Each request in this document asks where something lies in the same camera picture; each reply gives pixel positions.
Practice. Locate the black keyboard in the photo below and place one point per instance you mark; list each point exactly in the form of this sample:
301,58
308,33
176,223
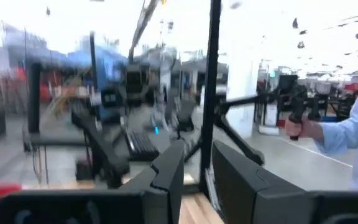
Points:
141,145

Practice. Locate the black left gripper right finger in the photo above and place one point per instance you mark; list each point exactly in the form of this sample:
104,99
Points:
244,193

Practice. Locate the black vertical frame pole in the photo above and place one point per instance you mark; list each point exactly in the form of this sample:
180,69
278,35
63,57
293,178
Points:
210,93

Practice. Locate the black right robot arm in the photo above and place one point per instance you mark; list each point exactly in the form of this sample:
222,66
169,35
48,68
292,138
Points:
104,146

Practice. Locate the person's hand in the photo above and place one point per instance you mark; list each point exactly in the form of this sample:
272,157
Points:
303,129

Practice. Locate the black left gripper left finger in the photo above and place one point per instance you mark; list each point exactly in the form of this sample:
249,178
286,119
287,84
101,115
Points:
163,186

